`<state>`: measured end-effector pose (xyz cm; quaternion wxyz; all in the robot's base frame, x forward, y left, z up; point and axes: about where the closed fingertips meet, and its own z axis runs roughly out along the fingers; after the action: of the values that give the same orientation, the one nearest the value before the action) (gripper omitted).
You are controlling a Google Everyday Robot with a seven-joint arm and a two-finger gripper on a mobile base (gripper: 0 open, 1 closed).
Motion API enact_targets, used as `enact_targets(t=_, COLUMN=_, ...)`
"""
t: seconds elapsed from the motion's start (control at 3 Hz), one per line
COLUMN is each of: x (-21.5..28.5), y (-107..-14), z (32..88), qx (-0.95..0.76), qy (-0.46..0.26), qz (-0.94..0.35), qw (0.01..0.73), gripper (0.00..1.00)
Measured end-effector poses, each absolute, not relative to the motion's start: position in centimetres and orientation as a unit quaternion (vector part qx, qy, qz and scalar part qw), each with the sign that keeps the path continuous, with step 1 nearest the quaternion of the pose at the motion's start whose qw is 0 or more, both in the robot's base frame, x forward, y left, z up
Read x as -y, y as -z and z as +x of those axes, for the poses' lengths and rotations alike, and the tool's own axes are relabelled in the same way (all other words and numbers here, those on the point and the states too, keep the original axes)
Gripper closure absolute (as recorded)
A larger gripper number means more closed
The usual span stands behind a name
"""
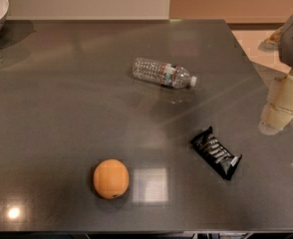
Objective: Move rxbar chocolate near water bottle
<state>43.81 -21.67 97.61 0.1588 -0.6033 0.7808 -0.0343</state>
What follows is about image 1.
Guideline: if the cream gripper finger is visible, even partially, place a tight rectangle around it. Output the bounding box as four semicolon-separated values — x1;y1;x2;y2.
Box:
258;69;293;135

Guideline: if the black rxbar chocolate wrapper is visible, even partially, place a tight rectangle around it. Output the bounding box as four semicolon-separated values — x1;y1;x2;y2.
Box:
190;126;242;180

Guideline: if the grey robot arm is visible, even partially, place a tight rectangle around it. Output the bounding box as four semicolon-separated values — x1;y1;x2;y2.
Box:
258;14;293;135

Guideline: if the clear plastic water bottle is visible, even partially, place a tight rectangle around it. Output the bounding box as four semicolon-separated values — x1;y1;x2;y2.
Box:
133;58;197;90

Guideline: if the orange fruit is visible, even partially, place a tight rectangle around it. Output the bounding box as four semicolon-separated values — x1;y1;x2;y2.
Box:
93;159;130;199

